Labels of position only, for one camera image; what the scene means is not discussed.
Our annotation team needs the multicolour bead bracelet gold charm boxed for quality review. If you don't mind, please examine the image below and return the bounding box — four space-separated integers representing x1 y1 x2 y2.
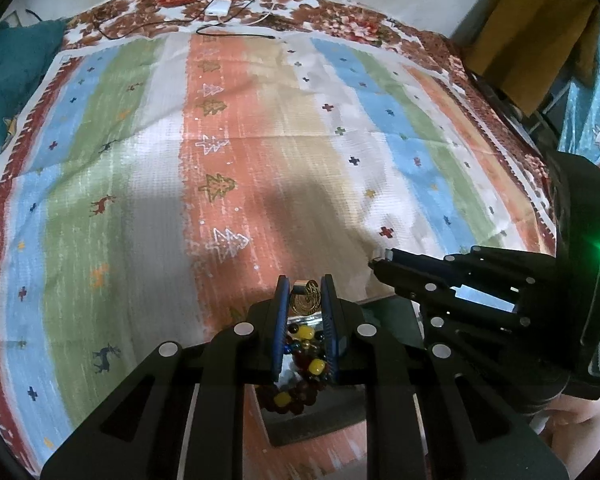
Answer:
286 280 331 361

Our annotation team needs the striped printed blanket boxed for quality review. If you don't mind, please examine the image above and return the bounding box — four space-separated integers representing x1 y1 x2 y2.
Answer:
0 30 561 480

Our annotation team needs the teal cloth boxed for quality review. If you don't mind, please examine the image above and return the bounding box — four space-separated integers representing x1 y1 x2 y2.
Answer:
0 20 68 171

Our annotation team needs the yellow cloth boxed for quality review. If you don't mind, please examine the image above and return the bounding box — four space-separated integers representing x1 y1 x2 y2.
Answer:
467 0 600 116

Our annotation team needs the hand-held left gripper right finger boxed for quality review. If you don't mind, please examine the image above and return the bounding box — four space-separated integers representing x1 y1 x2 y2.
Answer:
320 274 570 480

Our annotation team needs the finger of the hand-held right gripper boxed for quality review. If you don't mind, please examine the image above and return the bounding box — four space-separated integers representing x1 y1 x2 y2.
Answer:
370 259 571 413
386 246 556 291

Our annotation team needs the person's right forearm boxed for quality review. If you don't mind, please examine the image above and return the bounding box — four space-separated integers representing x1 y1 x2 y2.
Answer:
550 390 600 480

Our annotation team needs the teal patterned curtain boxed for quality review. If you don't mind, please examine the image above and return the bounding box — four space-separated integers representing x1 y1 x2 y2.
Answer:
562 10 600 171

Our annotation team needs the white cable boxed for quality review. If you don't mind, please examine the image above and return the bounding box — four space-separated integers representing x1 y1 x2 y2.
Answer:
220 0 281 26

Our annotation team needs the black cable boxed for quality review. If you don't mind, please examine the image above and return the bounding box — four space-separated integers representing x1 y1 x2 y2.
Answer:
87 10 206 42
195 24 278 41

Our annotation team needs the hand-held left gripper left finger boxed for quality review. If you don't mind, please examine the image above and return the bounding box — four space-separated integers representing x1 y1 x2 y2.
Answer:
40 275 291 480

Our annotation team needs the yellow and dark bead bracelet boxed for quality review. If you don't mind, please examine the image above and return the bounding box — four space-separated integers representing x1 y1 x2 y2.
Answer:
257 324 331 417

